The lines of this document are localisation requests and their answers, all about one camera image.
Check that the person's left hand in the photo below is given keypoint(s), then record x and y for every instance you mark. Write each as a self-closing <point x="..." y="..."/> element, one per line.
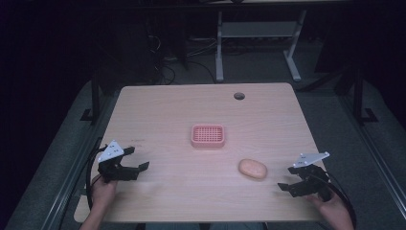
<point x="102" y="191"/>

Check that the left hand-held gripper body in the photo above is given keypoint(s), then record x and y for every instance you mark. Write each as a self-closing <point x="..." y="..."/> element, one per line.
<point x="111" y="171"/>

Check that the pink soap dish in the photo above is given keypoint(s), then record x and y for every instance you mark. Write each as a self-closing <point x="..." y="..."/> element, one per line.
<point x="207" y="135"/>

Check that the white metal desk frame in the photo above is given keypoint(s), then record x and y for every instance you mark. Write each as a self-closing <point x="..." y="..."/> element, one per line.
<point x="258" y="29"/>

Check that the aluminium frame rail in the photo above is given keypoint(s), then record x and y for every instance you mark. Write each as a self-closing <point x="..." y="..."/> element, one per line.
<point x="75" y="166"/>
<point x="373" y="150"/>

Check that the black metal stand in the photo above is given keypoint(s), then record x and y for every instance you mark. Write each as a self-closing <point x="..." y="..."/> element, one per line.
<point x="359" y="96"/>
<point x="94" y="99"/>

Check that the person's right hand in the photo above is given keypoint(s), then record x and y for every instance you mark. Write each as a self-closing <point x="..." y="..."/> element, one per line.
<point x="332" y="207"/>

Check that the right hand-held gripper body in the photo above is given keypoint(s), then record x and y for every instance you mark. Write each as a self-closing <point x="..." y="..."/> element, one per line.
<point x="311" y="180"/>

